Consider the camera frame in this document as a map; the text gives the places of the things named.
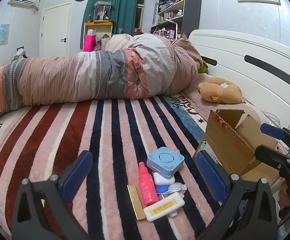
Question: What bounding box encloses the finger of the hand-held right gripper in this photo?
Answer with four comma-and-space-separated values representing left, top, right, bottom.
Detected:
255, 145, 290, 173
261, 123, 290, 153

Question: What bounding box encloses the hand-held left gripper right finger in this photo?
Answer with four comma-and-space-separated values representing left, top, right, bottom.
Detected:
196, 151, 278, 240

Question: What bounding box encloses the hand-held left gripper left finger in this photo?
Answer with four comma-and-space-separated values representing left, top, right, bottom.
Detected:
11, 150, 93, 240

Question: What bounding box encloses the blue and white lens case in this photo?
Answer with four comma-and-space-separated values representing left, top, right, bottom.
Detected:
156, 183, 187, 195

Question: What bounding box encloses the cardboard box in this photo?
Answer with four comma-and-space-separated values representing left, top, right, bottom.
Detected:
192, 109, 281, 180

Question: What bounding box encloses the white heart-shaped case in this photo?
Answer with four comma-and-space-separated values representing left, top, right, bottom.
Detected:
152, 172, 176, 187

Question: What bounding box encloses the blue square plastic device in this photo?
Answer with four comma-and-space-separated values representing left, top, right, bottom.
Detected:
146, 147, 185, 178

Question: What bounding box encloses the white case with yellow label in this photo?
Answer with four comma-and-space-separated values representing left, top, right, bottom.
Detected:
143, 192, 185, 222

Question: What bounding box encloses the gold lipstick box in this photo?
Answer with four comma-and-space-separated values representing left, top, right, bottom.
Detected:
127, 184, 147, 221

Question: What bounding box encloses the pink spray bottle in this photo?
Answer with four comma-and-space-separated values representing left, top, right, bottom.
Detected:
138, 162, 159, 207

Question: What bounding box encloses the striped plush blanket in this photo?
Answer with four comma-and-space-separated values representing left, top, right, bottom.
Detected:
0, 94, 223, 240

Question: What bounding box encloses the tan plush toy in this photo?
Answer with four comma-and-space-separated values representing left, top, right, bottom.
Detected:
197, 76, 243, 105

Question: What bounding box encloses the pink ribbed pillow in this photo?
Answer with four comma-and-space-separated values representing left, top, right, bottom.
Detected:
185, 87, 268, 130

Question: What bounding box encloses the white bed headboard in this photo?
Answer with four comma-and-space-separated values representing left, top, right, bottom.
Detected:
188, 29, 290, 135

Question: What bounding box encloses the green plush toy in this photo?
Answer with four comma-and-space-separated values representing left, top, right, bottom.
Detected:
197, 61, 210, 73

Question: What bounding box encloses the pink and grey duvet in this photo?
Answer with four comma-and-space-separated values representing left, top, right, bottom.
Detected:
0, 33, 203, 125

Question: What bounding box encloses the bright pink bag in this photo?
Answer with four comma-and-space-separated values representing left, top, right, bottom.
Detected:
83, 34, 96, 52

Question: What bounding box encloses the cream cushion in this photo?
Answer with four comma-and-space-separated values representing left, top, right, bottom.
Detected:
105, 34, 133, 53

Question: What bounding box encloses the white door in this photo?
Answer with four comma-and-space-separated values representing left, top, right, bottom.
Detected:
40, 2, 73, 58

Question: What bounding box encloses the dark bookshelf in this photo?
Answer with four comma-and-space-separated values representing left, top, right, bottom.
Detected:
150, 0, 202, 39

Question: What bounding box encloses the yellow cabinet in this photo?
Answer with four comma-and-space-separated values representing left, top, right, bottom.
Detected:
84, 21, 113, 50

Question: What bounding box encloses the glass display case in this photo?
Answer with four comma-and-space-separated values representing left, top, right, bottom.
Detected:
93, 1, 113, 22

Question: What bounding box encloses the teal curtain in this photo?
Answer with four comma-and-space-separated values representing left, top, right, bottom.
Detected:
81, 0, 138, 52

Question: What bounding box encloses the window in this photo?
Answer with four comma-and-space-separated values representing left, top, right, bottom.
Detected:
134, 0, 148, 32

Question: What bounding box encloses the small wall poster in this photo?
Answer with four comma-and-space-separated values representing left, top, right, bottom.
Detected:
0, 24, 10, 46

